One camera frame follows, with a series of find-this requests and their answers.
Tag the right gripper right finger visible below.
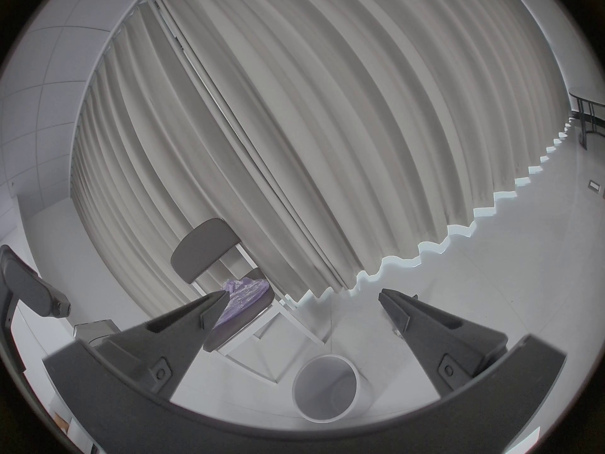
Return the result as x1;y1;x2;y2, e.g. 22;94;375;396
378;288;510;403

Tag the white curtain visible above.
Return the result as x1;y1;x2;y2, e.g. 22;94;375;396
158;0;575;297
70;0;353;304

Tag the white trash bin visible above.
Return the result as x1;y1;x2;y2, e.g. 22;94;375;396
291;354;361;422

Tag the black frame table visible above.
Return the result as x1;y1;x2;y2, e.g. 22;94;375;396
568;88;605;151

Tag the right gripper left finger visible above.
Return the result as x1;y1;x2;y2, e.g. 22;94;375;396
97;290;231;402

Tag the purple plastic bag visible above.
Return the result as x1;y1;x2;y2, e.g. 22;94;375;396
215;277;271;331

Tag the white chair with grey seat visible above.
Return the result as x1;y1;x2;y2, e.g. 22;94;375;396
170;218;331;384

